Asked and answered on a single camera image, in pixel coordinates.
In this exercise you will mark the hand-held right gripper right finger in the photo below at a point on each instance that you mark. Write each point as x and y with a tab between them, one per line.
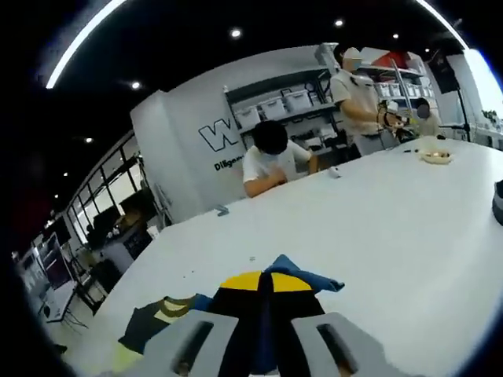
314	341

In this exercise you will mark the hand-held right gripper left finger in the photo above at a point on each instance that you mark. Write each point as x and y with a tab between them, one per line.
196	341

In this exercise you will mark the yellow blue grey garment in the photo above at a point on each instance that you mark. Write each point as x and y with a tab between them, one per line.
310	277

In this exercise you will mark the grey cabinet with dark panel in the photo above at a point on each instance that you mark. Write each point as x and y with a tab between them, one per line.
125	247

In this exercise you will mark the small grey table object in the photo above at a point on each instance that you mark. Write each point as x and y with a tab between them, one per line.
222	211

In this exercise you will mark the cardboard box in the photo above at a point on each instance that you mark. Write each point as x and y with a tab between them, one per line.
131	222

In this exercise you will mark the white office desk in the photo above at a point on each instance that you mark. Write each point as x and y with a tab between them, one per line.
59	304

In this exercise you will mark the white leaning board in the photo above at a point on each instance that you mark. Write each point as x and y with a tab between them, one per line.
163	200

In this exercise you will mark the computer monitor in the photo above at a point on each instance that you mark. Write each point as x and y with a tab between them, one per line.
55	263

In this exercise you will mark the small white table object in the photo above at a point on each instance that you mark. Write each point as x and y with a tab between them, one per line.
334	172

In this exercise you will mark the beige tray with items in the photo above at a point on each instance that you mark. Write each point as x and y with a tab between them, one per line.
434	156

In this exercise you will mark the dark round object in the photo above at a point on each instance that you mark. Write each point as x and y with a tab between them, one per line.
496	206

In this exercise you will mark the row of white storage bins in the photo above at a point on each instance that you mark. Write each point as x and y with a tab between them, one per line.
296	100

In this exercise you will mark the metal storage shelf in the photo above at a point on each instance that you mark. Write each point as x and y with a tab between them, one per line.
275	84

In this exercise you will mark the black banner on stand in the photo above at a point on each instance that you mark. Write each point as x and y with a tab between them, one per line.
444	72

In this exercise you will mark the ceiling spotlights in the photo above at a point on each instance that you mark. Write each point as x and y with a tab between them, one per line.
236	33

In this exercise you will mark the white ceiling light strip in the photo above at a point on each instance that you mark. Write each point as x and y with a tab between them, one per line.
78	43
444	21

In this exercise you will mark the glass window wall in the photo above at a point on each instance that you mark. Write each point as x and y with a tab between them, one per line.
102	196

